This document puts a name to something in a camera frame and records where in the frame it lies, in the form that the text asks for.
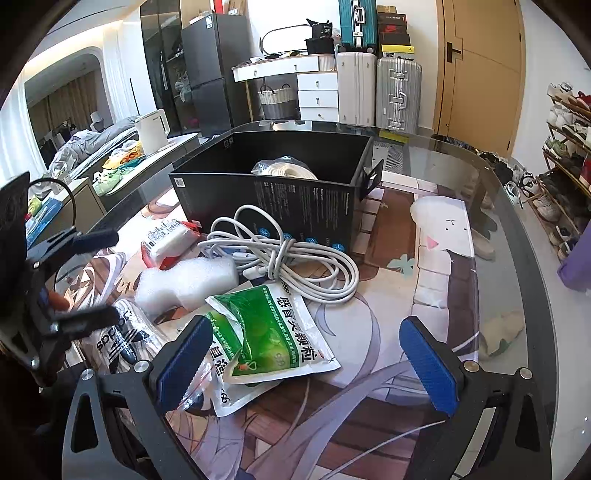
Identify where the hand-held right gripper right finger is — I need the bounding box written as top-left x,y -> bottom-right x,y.
399,316 -> 552,480

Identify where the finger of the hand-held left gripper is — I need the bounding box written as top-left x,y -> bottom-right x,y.
28,229 -> 119,274
48,305 -> 122,341

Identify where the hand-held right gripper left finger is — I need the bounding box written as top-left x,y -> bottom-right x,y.
62,315 -> 215,480

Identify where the black and white logo bag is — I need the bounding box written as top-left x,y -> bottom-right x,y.
81,298 -> 185,384

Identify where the green and white medicine packet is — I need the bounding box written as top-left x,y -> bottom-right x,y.
178,351 -> 282,418
205,281 -> 341,385

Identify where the red and white packet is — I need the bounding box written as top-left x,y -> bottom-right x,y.
141,219 -> 204,271

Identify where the white bubble wrap piece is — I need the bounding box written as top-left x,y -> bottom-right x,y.
136,257 -> 239,319

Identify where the white power cable bundle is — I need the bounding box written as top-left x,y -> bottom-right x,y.
198,204 -> 360,303

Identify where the black cardboard box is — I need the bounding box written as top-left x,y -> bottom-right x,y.
168,130 -> 386,254

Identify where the printed cartoon table mat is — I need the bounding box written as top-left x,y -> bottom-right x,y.
65,180 -> 527,480

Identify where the pile of colourful cloths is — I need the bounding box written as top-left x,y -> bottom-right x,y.
92,141 -> 146,195

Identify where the grey blanket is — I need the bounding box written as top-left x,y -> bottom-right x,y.
48,117 -> 139,178

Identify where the white electric kettle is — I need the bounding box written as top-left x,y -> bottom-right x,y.
134,109 -> 171,154

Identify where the white low cabinet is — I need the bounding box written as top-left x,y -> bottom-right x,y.
78,131 -> 204,208

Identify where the brown curtain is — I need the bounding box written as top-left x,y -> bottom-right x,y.
28,78 -> 100,139

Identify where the purple object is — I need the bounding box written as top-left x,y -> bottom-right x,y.
557,240 -> 591,291

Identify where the black glass cabinet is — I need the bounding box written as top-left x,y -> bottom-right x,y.
140,0 -> 185,134

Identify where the dark grey refrigerator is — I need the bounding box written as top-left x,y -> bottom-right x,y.
181,13 -> 252,137

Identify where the row of shoes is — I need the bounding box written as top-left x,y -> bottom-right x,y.
434,134 -> 536,197

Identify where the woven grey and white basket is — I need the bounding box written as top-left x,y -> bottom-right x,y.
257,84 -> 297,120

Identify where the shoe rack with shoes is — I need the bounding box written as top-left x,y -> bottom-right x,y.
531,83 -> 591,259

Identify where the white dressing table with drawers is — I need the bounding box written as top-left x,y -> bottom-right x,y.
232,54 -> 340,123

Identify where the oval mirror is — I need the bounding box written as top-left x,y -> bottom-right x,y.
260,24 -> 324,54

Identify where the silver suitcase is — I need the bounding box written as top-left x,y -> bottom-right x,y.
375,58 -> 423,134

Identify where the white suitcase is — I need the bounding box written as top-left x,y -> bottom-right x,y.
335,52 -> 378,126

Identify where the wooden door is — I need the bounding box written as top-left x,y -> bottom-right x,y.
434,0 -> 527,155

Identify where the teal suitcase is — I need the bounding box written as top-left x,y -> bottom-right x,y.
338,0 -> 379,52

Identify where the black cable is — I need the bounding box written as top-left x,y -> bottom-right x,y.
28,178 -> 78,232

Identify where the white rope bundle in plastic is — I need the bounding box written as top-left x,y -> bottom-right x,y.
252,157 -> 320,182

